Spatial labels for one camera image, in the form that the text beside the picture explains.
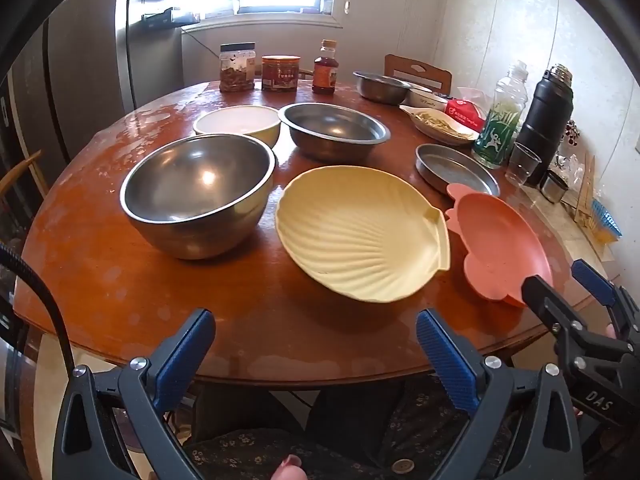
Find grey refrigerator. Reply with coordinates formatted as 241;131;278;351
7;0;138;161

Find person's left hand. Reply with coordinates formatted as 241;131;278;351
270;455;307;480

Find black thermos flask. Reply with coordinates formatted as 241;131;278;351
515;63;574;186

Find white printed ceramic bowl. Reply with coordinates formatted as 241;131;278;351
406;84;451;111

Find deep steel bowl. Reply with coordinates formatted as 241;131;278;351
119;133;277;261

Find red tissue packet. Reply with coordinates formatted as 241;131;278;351
444;87;493;133

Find clear plastic cup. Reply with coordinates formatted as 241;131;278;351
504;141;543;187

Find small round steel plate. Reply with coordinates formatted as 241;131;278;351
415;143;501;198

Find red label jar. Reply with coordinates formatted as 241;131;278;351
261;55;302;92

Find plain wooden chair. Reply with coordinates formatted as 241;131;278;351
0;150;48;201

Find blue paper liners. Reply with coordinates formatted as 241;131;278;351
590;197;623;241

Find green label plastic bottle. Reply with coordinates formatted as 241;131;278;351
472;60;530;170

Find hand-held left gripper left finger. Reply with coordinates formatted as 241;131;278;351
52;308;217;480

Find yellow shell-shaped plate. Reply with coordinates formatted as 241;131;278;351
275;165;452;304

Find wooden clips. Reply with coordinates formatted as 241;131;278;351
572;152;598;226

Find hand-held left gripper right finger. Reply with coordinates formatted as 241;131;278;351
416;308;583;480

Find pink plastic plate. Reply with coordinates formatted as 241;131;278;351
445;182;555;308

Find black cable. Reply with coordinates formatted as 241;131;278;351
0;240;76;376

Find steel thermos lid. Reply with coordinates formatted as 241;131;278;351
539;169;571;204

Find small steel bowl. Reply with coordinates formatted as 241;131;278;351
352;71;413;106

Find clear jar black lid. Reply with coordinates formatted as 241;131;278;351
219;42;257;93

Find wooden chair carved back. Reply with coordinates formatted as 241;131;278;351
383;53;453;96

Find brown sauce bottle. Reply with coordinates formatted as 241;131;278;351
312;40;339;96

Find wide steel basin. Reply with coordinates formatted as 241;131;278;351
278;102;391;163

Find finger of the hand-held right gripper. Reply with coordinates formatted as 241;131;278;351
521;275;632;386
571;259;640;348

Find white oval dish with food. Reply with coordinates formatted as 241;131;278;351
398;104;481;147

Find yellow ceramic bowl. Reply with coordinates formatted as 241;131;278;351
193;105;282;148

